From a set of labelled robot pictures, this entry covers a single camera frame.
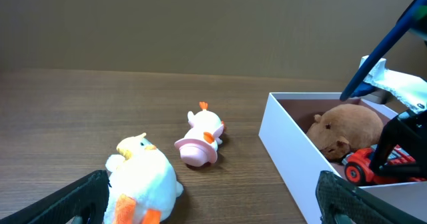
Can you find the red toy fire truck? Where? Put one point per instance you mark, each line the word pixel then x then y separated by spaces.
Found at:
pixel 357 171

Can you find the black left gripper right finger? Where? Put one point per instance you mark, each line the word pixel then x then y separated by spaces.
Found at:
pixel 341 202

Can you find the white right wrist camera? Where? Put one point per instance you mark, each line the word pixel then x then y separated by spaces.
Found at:
pixel 410 90

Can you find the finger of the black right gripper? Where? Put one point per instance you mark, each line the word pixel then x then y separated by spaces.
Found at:
pixel 407 130

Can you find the pink hat duck toy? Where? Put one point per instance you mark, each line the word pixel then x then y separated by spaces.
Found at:
pixel 200 144

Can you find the white box pink interior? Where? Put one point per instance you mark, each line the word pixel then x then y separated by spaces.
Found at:
pixel 286 119

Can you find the white plush duck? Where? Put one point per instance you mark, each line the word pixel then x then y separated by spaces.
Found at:
pixel 143 186

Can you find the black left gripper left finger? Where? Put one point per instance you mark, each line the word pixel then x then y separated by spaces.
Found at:
pixel 83 201

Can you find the brown plush capybara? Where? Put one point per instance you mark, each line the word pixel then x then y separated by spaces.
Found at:
pixel 344 129

